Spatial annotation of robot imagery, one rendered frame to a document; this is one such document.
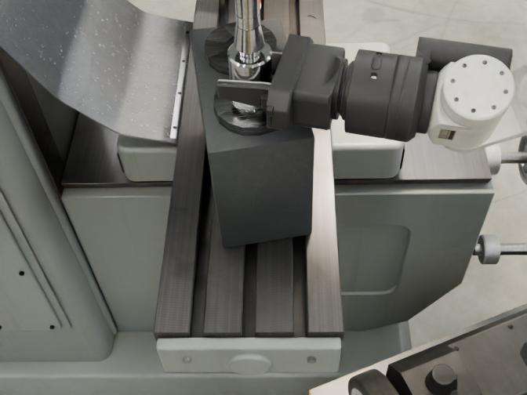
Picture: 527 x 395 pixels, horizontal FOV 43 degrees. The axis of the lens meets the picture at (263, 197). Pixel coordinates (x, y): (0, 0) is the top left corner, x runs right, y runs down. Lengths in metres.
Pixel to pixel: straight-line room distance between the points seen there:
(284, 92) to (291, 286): 0.27
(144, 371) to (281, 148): 1.00
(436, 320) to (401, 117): 1.30
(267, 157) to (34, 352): 1.07
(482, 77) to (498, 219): 1.53
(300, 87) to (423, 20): 2.15
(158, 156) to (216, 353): 0.45
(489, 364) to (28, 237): 0.85
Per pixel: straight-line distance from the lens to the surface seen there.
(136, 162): 1.19
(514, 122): 0.77
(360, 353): 1.65
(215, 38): 0.86
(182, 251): 0.89
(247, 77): 0.72
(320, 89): 0.69
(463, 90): 0.67
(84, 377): 1.69
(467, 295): 2.00
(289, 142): 0.75
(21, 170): 1.20
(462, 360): 1.21
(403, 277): 1.48
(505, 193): 2.25
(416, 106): 0.68
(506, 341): 1.27
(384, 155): 1.17
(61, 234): 1.34
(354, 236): 1.35
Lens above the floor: 1.68
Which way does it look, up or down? 52 degrees down
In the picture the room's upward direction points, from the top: 4 degrees counter-clockwise
